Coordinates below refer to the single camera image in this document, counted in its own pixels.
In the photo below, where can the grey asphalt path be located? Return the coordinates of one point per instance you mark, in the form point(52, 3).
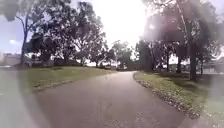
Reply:
point(103, 103)

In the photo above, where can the grass verge with trees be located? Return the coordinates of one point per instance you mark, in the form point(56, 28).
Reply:
point(56, 75)

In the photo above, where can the grass verge with leaf litter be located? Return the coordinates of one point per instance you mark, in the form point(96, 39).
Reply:
point(173, 88)

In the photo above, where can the row of tall trees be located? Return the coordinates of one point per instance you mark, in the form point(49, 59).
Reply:
point(186, 36)

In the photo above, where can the pale building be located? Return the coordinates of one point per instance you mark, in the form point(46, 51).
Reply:
point(11, 59)

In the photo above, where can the low building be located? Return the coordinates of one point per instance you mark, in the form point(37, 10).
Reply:
point(215, 66)

